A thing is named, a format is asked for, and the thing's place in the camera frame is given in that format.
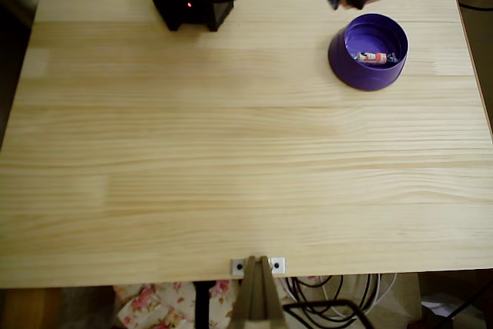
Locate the purple plastic bowl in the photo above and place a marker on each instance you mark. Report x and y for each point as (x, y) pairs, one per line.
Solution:
(346, 67)

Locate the beige stand leg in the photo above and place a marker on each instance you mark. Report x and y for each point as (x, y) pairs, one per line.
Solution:
(256, 294)

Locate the black pole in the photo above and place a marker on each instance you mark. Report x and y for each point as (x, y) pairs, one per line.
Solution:
(202, 306)

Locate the floral pink cloth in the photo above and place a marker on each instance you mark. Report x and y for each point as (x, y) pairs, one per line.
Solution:
(154, 306)

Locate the silver metal bracket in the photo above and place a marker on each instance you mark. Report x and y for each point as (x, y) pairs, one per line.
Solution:
(278, 265)

